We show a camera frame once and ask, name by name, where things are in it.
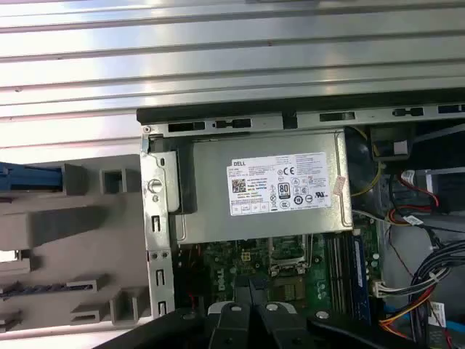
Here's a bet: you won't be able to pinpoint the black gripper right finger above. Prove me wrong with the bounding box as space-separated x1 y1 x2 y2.
249 278 419 349

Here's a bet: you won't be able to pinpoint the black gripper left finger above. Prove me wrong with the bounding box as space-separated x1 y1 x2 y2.
92 274 252 349

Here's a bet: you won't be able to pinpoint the hard disk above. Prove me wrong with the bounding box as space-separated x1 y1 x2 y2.
0 159 62 194

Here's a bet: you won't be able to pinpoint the gold chipset heat sink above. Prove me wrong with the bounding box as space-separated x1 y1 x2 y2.
273 277 309 303

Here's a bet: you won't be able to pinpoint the green motherboard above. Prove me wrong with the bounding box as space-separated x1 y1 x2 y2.
177 221 387 321

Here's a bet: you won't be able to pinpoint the CPU socket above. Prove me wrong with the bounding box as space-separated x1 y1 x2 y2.
268 234 317 277

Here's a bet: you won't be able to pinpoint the black open PC case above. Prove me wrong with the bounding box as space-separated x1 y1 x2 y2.
136 96 465 349

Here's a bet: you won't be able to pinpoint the grey power supply unit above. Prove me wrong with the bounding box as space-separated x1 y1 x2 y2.
173 129 355 244

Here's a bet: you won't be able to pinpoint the grey parts rack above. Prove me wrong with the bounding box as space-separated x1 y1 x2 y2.
0 152 150 332

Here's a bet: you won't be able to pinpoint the RAM stick with blue label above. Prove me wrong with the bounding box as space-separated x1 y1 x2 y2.
0 282 96 300

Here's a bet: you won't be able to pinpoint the orange wire bundle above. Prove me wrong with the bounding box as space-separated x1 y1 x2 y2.
377 296 439 337

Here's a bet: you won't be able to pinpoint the black cable bundle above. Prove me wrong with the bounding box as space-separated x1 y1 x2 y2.
408 238 465 328

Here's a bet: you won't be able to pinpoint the yellow and black wires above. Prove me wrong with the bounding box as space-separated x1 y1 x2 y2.
351 125 384 199

